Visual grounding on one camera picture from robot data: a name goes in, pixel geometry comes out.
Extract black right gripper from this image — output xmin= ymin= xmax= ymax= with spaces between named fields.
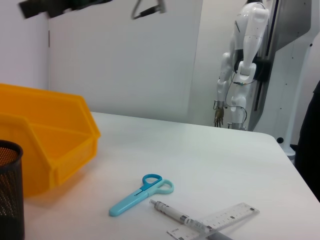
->
xmin=18 ymin=0 xmax=114 ymax=19

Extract blue scissors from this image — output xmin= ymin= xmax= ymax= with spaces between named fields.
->
xmin=108 ymin=173 xmax=175 ymax=217

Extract black mesh pen holder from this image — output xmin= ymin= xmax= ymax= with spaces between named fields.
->
xmin=0 ymin=139 xmax=26 ymax=240

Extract grey white ballpoint pen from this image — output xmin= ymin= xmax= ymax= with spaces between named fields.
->
xmin=149 ymin=199 xmax=235 ymax=240

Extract clear plastic ruler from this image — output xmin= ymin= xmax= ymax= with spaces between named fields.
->
xmin=166 ymin=202 xmax=260 ymax=240

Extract yellow plastic bin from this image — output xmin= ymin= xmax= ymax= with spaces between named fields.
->
xmin=0 ymin=83 xmax=102 ymax=198

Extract white humanoid robot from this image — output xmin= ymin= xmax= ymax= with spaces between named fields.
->
xmin=212 ymin=0 xmax=270 ymax=131

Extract grey white robot stand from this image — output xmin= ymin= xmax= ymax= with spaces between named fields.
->
xmin=249 ymin=0 xmax=320 ymax=158

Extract right gripper plug and cable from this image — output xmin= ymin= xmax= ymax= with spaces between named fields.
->
xmin=131 ymin=0 xmax=166 ymax=20

